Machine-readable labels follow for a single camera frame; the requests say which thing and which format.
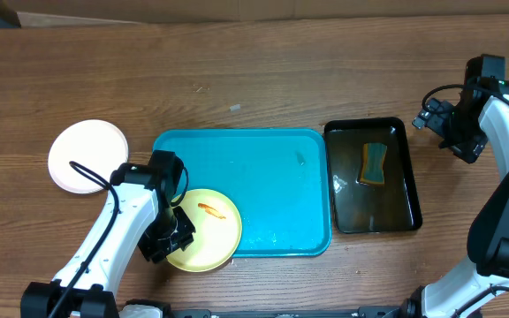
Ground yellow plate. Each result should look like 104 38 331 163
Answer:
167 189 242 273

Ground green orange sponge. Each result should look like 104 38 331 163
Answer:
358 142 387 186

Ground white plate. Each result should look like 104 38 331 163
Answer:
48 119 129 194

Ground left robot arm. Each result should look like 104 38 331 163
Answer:
20 156 195 317

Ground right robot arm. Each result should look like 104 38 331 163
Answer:
388 78 509 317

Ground black water tray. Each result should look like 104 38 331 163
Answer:
323 117 422 234

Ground blue plastic tray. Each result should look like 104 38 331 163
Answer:
153 128 332 258

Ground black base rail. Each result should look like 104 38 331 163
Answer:
121 299 483 318

